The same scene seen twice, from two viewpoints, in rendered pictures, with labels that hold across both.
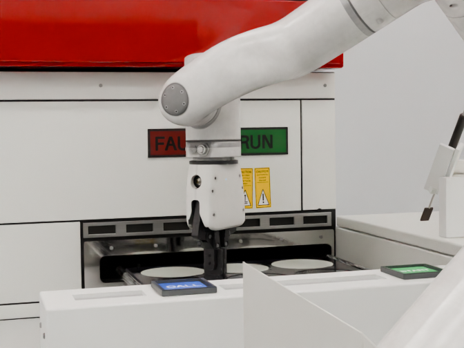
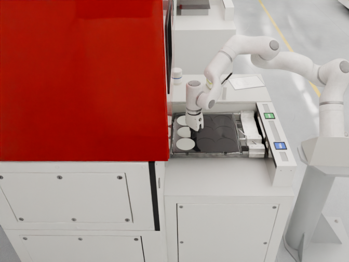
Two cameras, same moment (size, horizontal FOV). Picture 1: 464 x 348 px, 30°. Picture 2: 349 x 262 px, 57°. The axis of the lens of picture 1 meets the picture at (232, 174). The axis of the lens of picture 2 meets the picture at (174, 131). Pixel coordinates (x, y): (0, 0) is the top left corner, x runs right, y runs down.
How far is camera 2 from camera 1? 1.91 m
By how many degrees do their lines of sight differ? 73
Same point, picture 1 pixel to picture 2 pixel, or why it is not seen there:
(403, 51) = not seen: outside the picture
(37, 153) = not seen: hidden behind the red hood
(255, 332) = (323, 144)
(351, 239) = (180, 106)
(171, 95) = (211, 103)
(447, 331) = (342, 129)
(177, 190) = not seen: hidden behind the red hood
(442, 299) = (338, 126)
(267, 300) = (333, 140)
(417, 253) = (218, 105)
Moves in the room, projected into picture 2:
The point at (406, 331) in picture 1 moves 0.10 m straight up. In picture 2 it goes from (337, 132) to (343, 116)
